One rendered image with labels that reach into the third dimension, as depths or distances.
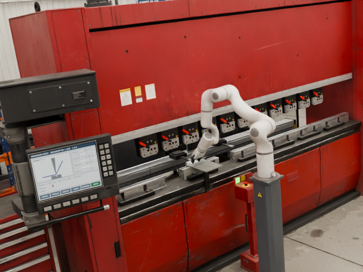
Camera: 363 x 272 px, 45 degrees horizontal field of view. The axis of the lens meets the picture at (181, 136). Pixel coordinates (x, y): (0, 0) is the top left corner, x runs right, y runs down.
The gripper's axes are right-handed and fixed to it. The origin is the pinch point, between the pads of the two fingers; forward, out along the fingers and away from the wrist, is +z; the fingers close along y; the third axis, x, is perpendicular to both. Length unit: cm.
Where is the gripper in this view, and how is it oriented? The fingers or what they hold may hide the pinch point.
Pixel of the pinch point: (195, 160)
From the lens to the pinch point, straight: 362.5
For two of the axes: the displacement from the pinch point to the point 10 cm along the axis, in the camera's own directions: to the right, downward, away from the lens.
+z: -2.9, 6.3, 7.2
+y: -8.1, 2.4, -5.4
